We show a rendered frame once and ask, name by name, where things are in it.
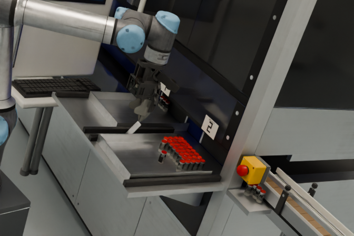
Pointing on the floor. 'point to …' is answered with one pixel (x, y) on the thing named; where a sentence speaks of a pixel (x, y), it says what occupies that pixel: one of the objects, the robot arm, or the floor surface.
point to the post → (264, 94)
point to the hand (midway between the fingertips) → (143, 117)
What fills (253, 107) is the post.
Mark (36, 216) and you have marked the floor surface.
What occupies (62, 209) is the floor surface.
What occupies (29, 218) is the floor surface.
